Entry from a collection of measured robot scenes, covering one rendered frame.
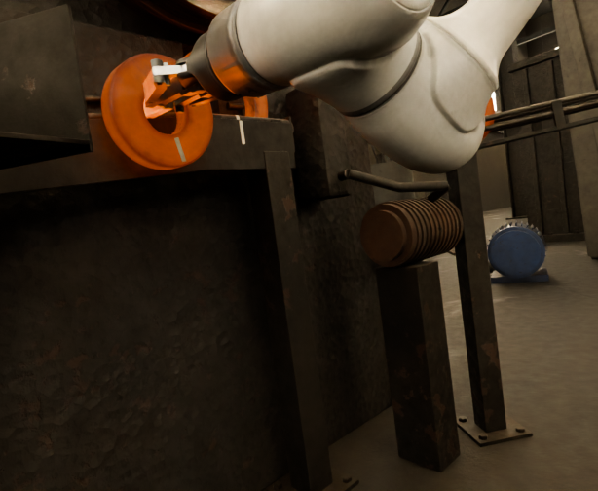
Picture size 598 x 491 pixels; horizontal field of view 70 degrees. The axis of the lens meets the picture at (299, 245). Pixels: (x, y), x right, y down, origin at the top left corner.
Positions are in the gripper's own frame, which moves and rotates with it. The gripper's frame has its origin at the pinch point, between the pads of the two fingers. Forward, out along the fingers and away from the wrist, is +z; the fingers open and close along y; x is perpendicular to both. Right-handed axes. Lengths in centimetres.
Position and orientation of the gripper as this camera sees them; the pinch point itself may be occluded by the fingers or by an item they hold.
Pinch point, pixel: (157, 103)
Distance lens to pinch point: 66.6
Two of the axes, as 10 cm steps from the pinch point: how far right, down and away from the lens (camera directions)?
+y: 7.3, -1.5, 6.7
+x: -1.1, -9.9, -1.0
